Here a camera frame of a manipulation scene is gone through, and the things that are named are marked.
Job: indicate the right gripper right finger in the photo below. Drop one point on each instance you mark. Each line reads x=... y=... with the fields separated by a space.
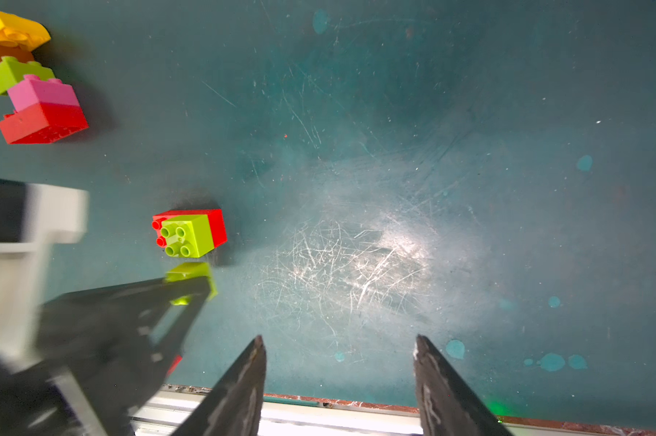
x=447 y=405

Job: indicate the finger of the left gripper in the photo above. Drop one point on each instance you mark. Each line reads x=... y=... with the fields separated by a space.
x=122 y=339

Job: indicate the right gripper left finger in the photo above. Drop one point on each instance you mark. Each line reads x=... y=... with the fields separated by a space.
x=234 y=405

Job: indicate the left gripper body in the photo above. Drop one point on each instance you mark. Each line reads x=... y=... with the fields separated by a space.
x=38 y=397

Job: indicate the pink lego brick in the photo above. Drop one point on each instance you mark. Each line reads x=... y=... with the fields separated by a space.
x=33 y=90

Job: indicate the red long lego brick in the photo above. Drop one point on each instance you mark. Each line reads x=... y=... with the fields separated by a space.
x=215 y=218

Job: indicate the yellow curved lego brick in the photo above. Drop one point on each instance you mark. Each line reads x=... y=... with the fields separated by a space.
x=25 y=34

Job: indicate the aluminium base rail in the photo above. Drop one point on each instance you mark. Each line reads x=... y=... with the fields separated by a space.
x=297 y=415

